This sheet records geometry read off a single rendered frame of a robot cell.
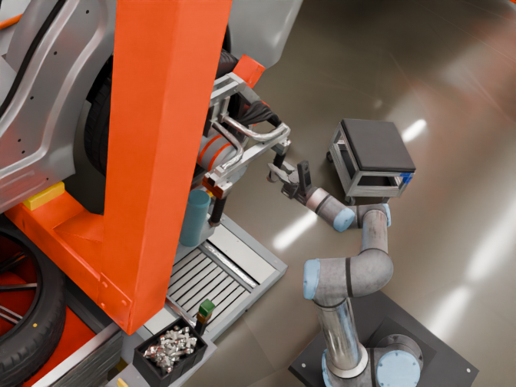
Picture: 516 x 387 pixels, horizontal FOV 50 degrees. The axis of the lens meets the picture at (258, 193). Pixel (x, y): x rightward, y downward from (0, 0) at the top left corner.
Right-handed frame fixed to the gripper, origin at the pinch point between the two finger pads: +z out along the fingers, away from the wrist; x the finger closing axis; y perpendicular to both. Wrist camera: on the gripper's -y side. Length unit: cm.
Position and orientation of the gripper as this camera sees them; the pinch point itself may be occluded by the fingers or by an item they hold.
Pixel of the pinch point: (273, 161)
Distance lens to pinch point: 214.8
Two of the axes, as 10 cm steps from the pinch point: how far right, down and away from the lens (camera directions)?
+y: -2.3, 6.5, 7.2
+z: -7.5, -5.9, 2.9
